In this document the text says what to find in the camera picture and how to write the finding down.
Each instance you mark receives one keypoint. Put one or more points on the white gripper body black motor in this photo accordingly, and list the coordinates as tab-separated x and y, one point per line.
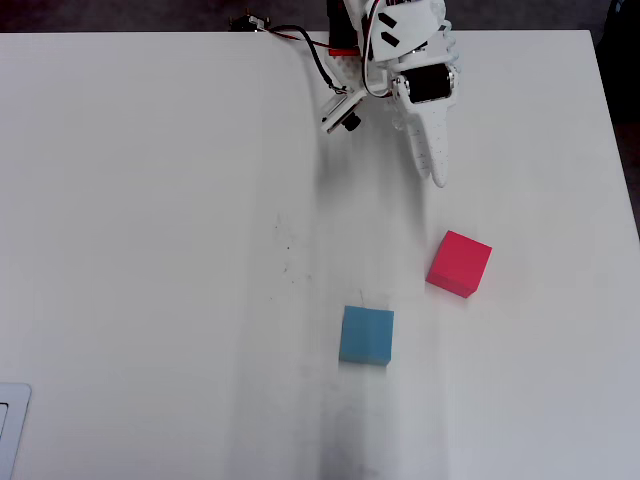
426	84

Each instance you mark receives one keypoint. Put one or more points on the black controller board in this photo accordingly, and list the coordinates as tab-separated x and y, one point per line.
247	24

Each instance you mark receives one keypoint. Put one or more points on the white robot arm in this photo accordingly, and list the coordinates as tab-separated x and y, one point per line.
410	30

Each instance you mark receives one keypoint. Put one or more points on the red foam cube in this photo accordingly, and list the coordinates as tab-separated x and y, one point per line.
459	262

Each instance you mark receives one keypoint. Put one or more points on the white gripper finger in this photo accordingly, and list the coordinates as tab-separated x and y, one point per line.
415	142
437	140

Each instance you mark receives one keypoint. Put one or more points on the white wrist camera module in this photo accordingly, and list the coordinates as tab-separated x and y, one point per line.
340	112

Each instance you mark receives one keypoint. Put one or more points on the blue foam cube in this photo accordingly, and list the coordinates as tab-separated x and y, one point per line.
366	335

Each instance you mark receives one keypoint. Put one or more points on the silver laptop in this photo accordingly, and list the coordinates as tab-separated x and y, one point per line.
17	415

